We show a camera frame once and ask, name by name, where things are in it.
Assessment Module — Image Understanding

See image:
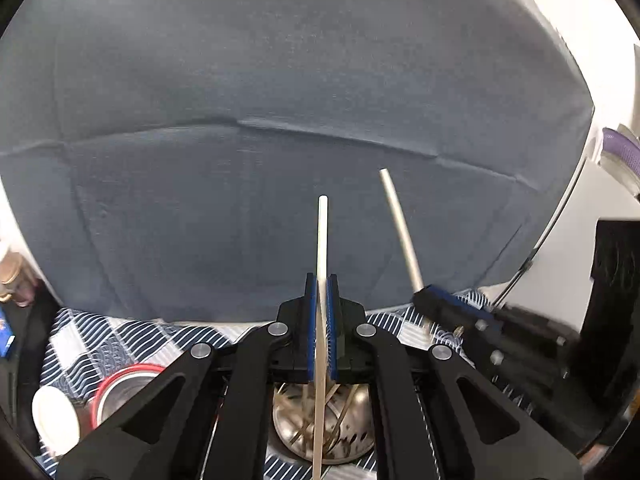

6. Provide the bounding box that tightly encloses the bunch of wooden chopsticks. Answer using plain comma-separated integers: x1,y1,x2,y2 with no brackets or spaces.
277,384,363,453

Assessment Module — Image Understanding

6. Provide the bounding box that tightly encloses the black steel utensil holder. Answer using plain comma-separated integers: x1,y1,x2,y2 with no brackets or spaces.
271,381,375,465

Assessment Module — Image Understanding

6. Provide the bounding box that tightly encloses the blue packet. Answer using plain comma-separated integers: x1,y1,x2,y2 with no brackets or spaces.
0,305,17,359

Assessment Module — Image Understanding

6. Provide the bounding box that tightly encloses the blue white patterned tablecloth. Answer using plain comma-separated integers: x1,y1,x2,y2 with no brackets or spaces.
39,287,503,480

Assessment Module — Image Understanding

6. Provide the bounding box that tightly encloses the red metal bowl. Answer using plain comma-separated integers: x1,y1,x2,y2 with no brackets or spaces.
91,366,167,432

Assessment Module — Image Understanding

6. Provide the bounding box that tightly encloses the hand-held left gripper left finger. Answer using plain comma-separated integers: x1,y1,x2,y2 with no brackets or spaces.
57,272,321,480

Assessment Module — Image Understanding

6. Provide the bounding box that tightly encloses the brown bottle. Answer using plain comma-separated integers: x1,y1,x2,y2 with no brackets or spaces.
0,251,37,307

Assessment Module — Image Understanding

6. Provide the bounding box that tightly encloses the white round lid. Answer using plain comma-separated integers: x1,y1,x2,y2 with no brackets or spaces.
31,385,82,457

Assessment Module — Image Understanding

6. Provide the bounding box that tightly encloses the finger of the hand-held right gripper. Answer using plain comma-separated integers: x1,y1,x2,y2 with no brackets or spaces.
411,284,505,337
452,327,507,377

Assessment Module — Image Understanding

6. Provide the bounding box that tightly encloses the grey fabric backdrop panel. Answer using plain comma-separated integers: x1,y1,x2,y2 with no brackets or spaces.
0,0,598,323

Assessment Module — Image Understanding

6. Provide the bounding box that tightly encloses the single wooden chopstick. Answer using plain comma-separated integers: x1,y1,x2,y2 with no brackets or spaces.
378,168,427,293
311,194,333,480

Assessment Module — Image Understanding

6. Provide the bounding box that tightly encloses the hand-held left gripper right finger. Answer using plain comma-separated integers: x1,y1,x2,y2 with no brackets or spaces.
327,274,583,480

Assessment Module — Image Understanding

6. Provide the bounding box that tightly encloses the thin black cable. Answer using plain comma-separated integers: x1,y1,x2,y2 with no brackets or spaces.
491,102,598,307

